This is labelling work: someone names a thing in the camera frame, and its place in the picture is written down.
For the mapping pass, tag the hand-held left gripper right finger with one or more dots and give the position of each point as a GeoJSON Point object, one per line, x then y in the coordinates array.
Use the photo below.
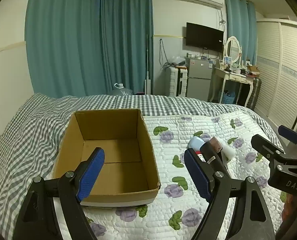
{"type": "Point", "coordinates": [197, 177]}

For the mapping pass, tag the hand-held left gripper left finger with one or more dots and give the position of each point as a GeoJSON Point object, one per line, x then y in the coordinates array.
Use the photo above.
{"type": "Point", "coordinates": [91, 175]}

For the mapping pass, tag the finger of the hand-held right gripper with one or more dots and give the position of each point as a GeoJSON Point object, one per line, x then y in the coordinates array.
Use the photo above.
{"type": "Point", "coordinates": [264, 145]}
{"type": "Point", "coordinates": [289, 133]}

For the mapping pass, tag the black remote control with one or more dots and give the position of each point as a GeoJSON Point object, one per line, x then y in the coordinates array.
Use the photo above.
{"type": "Point", "coordinates": [212, 158]}

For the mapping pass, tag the brown cardboard box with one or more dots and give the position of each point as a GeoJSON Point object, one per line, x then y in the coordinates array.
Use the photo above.
{"type": "Point", "coordinates": [118, 172]}

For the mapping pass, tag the light blue capped bottle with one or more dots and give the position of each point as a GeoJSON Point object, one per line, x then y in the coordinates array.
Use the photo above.
{"type": "Point", "coordinates": [196, 143]}

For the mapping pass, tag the white plastic bottle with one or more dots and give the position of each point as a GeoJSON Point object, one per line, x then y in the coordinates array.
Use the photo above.
{"type": "Point", "coordinates": [227, 152]}

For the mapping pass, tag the brown rectangular case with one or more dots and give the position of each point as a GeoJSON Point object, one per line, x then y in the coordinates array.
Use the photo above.
{"type": "Point", "coordinates": [217, 143]}

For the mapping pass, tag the person's right hand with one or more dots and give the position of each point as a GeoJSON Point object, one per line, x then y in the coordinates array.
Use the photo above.
{"type": "Point", "coordinates": [294, 212]}

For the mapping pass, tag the white floral quilt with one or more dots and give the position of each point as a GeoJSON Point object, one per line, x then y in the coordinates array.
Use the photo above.
{"type": "Point", "coordinates": [168, 142]}

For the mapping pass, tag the dark suitcase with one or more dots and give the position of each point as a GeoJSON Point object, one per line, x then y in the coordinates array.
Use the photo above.
{"type": "Point", "coordinates": [255, 92]}

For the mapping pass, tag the white slatted wardrobe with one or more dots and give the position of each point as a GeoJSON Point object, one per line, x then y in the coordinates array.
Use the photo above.
{"type": "Point", "coordinates": [281, 75]}

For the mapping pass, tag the blue plastic basket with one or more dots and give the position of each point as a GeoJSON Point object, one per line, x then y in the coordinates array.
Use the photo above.
{"type": "Point", "coordinates": [228, 97]}

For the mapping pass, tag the white dressing table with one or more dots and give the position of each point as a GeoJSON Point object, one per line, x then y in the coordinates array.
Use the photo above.
{"type": "Point", "coordinates": [234, 77]}

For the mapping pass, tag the clear water jug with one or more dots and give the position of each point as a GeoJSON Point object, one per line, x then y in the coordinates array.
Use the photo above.
{"type": "Point", "coordinates": [121, 90]}

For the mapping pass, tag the silver refrigerator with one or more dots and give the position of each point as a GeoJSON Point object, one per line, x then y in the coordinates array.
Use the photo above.
{"type": "Point", "coordinates": [199, 77]}

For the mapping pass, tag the white suitcase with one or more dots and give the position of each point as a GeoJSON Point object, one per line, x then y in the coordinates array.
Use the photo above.
{"type": "Point", "coordinates": [174, 81]}

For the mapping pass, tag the oval white vanity mirror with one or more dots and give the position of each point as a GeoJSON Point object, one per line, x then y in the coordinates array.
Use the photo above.
{"type": "Point", "coordinates": [232, 48]}

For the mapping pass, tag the white flat mop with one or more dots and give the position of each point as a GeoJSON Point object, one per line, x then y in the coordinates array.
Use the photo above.
{"type": "Point", "coordinates": [147, 85]}

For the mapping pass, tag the narrow teal curtain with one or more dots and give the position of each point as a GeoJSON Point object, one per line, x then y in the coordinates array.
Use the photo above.
{"type": "Point", "coordinates": [251, 30]}

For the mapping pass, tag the clear plastic bag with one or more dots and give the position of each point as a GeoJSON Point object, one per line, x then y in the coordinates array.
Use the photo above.
{"type": "Point", "coordinates": [178, 60]}

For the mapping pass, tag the wide teal curtain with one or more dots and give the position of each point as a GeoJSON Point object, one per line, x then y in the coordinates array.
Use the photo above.
{"type": "Point", "coordinates": [76, 42]}

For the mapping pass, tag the black wall television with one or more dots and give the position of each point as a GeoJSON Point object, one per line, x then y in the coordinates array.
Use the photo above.
{"type": "Point", "coordinates": [204, 37]}

